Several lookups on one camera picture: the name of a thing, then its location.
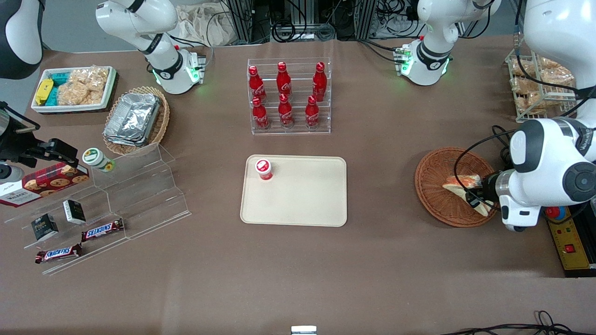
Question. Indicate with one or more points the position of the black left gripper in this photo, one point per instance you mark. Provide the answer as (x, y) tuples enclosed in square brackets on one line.
[(488, 185)]

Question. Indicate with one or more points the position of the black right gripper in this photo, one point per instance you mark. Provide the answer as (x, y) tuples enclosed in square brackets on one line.
[(14, 146)]

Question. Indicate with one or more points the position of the triangular sandwich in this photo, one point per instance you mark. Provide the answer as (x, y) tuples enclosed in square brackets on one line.
[(458, 185)]

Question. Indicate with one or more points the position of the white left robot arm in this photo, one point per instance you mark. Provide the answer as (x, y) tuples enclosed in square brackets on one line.
[(549, 163)]

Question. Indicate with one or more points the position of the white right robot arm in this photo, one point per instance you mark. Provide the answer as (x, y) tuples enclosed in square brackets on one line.
[(164, 70)]

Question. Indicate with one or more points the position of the brown wicker basket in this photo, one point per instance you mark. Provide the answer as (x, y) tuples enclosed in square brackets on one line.
[(433, 186)]

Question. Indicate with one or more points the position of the light wicker basket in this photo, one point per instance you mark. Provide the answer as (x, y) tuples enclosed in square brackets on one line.
[(162, 121)]

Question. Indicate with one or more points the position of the beige plastic tray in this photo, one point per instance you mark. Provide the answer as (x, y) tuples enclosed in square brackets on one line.
[(302, 195)]

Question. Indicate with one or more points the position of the red cookie box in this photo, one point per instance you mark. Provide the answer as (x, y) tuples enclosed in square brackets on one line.
[(44, 184)]

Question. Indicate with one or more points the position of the green-lidded cup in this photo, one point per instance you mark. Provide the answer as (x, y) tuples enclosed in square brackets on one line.
[(95, 158)]

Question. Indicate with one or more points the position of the white rectangular snack bin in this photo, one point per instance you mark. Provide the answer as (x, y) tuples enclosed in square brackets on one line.
[(70, 108)]

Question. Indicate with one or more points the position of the teal snack packet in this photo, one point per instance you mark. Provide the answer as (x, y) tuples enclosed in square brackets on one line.
[(53, 95), (59, 78)]

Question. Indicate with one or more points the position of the small black carton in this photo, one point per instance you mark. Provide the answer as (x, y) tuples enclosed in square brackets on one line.
[(74, 211), (44, 227)]

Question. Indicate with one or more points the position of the rice cracker bag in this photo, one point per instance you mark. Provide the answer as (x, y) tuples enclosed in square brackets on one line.
[(79, 94), (91, 77)]

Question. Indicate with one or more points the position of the yellow snack packet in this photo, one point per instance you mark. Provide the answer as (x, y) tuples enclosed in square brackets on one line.
[(44, 90)]

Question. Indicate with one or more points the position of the red emergency stop button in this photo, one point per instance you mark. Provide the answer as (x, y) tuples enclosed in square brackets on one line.
[(556, 213)]

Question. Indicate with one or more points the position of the stacked foil containers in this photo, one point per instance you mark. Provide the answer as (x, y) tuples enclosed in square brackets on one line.
[(132, 118)]

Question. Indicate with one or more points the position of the brown chocolate bar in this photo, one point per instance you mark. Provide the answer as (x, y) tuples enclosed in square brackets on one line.
[(102, 230), (58, 253)]

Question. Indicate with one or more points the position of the clear acrylic stepped shelf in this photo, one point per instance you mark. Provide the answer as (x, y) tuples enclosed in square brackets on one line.
[(149, 195)]

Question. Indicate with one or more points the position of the black control box yellow panel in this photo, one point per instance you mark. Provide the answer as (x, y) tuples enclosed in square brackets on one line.
[(570, 246)]

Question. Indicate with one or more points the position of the bagged fried snack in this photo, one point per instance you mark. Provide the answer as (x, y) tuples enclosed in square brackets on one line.
[(524, 85), (528, 102), (524, 69), (558, 72)]

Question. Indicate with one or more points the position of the red cola bottle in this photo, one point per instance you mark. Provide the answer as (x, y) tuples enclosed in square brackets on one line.
[(319, 83), (312, 114), (256, 86), (283, 81), (285, 114), (260, 116)]

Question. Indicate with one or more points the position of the beige cloth bag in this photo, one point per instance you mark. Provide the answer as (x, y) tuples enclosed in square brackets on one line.
[(205, 25)]

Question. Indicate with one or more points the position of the clear acrylic bottle rack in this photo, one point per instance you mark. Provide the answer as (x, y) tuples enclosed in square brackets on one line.
[(291, 130)]

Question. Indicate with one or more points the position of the red-lidded cup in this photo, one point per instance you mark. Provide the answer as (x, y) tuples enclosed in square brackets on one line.
[(263, 168)]

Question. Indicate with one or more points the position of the small silver metal block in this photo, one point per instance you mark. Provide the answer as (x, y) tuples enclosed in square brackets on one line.
[(303, 330)]

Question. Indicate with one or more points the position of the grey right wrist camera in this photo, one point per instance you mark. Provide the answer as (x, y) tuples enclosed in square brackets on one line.
[(9, 173)]

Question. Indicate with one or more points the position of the aluminium frame post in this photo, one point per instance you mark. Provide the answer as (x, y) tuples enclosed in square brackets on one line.
[(242, 21), (367, 18)]

